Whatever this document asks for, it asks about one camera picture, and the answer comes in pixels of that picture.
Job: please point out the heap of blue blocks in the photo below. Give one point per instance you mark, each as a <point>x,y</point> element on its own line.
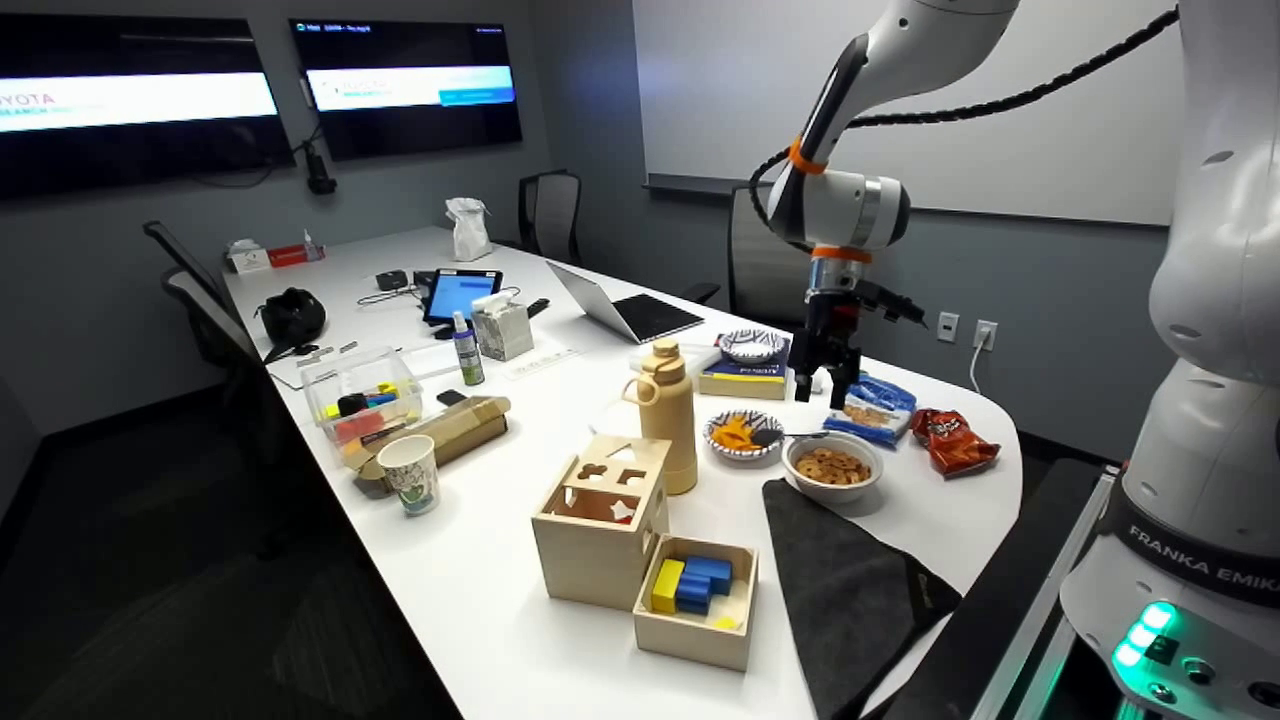
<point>704,582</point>

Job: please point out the red snack bag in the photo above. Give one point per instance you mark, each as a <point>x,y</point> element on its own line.
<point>952,440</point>

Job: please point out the empty patterned bowl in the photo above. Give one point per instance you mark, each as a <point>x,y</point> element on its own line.
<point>752,346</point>

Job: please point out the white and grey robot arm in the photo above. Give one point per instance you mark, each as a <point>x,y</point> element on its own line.
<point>1210,260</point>

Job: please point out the patterned bowl of orange chips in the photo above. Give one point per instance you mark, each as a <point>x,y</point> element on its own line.
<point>738,436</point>

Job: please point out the smaller wall monitor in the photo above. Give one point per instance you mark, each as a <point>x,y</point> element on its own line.
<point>410,88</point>

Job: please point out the grey office chair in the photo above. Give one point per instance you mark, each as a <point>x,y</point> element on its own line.
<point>765,265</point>
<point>553,215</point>

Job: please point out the red and white box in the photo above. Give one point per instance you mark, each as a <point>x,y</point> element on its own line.
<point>278,256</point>

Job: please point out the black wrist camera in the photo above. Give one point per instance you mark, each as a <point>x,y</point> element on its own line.
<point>892,302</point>

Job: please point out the black pouch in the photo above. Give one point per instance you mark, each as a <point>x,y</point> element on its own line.
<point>293,318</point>

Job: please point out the dark grey cloth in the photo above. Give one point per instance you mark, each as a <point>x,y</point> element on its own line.
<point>850,600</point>

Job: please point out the black wall camera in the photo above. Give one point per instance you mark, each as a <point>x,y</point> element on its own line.
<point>319,172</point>

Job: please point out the small spray bottle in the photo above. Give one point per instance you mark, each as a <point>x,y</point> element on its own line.
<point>467,352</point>

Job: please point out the yellow block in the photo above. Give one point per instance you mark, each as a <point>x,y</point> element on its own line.
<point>667,586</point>

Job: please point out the black tablet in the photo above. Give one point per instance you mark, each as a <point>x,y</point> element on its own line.
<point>462,294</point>

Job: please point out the whiteboard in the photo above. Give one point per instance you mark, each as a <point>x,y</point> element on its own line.
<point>900,90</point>

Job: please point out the white bowl of cereal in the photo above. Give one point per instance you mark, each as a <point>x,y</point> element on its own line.
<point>832,470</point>

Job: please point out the wooden tray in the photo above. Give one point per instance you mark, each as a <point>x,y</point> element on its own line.
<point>690,635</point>

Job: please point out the large wall monitor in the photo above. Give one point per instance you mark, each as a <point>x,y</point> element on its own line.
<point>130,100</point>

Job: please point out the white tissue box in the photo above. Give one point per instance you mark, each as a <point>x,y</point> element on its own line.
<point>502,328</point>

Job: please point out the tan water bottle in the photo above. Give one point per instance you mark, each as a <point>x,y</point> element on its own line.
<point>668,420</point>

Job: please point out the blue and yellow book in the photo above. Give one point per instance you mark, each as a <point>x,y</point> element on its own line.
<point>742,380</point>

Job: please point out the black phone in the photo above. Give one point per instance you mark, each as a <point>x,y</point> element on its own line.
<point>451,397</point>

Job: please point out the blue snack bag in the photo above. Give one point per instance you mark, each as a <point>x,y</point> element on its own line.
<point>872,408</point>

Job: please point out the wooden shape sorter box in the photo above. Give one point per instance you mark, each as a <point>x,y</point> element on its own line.
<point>600,540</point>

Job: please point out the white wall socket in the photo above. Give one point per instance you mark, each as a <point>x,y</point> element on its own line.
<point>986,334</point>
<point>947,327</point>

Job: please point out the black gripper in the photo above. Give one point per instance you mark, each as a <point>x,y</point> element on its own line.
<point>830,318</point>

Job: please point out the white paper bag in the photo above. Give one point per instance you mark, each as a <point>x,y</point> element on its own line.
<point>468,230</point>

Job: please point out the clear plastic container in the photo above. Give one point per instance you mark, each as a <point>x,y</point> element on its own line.
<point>362,400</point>

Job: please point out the silver laptop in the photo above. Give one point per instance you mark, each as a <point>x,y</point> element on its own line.
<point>630,312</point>

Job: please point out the printed paper cup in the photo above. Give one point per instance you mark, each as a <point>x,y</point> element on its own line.
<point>411,477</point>

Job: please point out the small black device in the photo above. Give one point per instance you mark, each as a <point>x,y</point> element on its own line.
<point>391,280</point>

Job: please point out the brown cardboard box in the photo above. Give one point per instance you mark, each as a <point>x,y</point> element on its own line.
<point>460,428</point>

